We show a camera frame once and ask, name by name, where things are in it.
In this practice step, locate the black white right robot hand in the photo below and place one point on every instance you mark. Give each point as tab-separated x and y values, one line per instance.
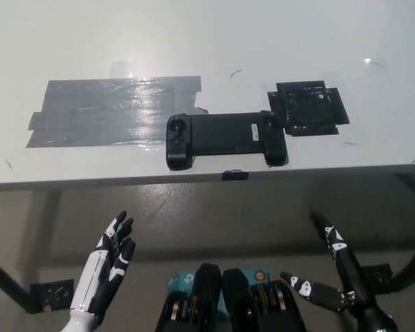
346	273

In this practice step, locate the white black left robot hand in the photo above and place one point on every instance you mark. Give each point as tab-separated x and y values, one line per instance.
102	266

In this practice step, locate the black ribbed robot body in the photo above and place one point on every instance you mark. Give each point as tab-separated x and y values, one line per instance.
238	304

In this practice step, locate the black handheld game controller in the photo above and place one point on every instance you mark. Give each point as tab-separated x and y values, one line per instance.
224	135

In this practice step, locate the teal printed box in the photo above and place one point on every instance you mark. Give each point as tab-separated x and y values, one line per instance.
183	281

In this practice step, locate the small black tape strip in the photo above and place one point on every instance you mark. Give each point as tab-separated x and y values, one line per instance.
235	175

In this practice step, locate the grey duct tape patch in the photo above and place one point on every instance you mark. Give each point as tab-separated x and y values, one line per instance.
100	114

